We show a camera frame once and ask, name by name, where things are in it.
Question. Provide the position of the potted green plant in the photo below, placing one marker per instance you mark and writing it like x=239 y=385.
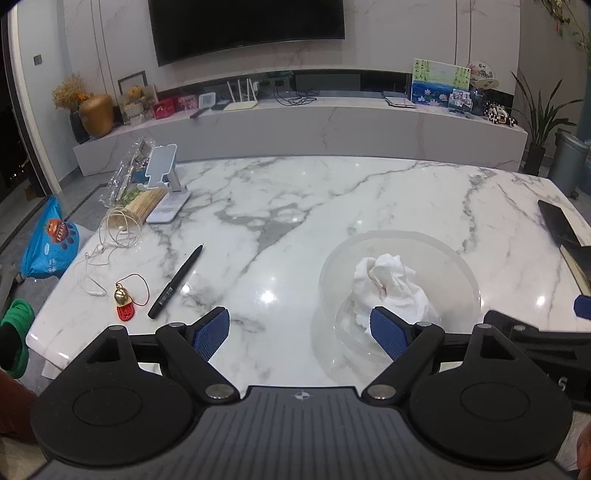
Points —
x=534 y=159

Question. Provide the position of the grey media box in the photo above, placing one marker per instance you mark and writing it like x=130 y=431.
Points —
x=328 y=81

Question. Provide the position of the black and white panda toy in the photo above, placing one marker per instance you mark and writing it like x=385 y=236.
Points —
x=501 y=115

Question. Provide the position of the small photo frames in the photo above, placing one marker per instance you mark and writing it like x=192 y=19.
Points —
x=460 y=102

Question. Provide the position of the white phone stand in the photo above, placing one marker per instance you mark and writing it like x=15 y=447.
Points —
x=168 y=207

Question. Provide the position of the gold vase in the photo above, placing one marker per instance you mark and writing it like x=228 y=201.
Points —
x=97 y=115

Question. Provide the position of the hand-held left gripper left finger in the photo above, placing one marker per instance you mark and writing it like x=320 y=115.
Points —
x=212 y=333

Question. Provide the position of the white patterned box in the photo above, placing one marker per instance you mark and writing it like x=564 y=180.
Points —
x=136 y=114

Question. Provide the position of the green slipper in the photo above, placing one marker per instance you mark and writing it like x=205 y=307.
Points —
x=19 y=314

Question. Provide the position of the dark vase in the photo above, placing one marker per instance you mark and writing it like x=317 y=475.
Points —
x=77 y=130

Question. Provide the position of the black pen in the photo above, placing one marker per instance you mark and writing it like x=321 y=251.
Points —
x=173 y=284

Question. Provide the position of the round decorative fan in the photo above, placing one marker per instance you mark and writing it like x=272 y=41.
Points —
x=482 y=76

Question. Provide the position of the clear plastic container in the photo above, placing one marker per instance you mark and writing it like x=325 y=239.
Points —
x=124 y=170

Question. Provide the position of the blue printed bag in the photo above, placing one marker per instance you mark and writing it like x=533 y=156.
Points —
x=48 y=240

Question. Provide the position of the white cloth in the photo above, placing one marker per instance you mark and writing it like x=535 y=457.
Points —
x=392 y=281

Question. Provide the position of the reddish brown cloth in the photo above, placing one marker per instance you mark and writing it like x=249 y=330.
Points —
x=16 y=406

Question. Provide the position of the grey tablet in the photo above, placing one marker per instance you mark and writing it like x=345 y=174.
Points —
x=399 y=101

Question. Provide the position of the dark picture frame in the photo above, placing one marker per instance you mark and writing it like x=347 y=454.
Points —
x=134 y=76

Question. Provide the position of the brown teddy bear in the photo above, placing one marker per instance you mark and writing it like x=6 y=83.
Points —
x=135 y=94

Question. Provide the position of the white router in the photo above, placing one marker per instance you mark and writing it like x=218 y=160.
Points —
x=240 y=105

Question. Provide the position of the grey trash bin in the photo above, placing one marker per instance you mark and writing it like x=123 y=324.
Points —
x=568 y=161

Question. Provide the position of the dried flower bunch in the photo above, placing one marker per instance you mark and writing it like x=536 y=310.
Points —
x=69 y=92

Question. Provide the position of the blue and green painting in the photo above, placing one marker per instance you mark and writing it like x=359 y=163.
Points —
x=438 y=83

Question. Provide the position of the bundle of bamboo skewers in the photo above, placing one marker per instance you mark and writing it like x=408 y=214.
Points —
x=143 y=204

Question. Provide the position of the red charm with gold bell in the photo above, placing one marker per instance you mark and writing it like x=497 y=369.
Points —
x=123 y=296

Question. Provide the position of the clear plastic bowl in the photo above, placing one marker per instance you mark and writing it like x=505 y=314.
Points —
x=336 y=272

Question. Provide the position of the black television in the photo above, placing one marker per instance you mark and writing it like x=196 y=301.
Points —
x=244 y=27

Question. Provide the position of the black remote control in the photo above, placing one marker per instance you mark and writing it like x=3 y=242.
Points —
x=199 y=113

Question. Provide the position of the white digital display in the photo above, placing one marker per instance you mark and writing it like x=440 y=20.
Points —
x=207 y=100

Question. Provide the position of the pink box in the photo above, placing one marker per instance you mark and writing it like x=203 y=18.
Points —
x=187 y=104

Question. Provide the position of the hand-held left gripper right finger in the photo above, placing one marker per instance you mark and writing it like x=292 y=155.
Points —
x=389 y=334

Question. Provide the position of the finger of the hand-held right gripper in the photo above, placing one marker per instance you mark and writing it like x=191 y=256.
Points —
x=582 y=308
x=554 y=339

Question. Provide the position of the red box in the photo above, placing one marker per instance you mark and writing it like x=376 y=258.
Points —
x=165 y=109

